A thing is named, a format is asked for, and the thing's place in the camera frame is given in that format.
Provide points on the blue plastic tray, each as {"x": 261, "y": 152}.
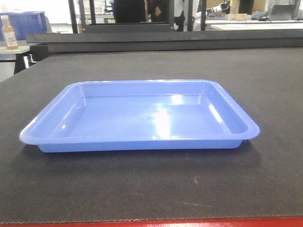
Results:
{"x": 140, "y": 115}

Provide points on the person in dark clothes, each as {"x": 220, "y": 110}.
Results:
{"x": 139, "y": 11}

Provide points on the dark grey table mat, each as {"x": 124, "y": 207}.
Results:
{"x": 262, "y": 178}

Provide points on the blue storage crate background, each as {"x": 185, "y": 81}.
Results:
{"x": 24, "y": 23}

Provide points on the amber bottle with label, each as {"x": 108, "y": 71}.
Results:
{"x": 8, "y": 33}

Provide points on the grey laptop on desk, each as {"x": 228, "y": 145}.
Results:
{"x": 279, "y": 12}

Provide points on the black metal frame rack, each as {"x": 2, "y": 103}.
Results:
{"x": 162, "y": 37}

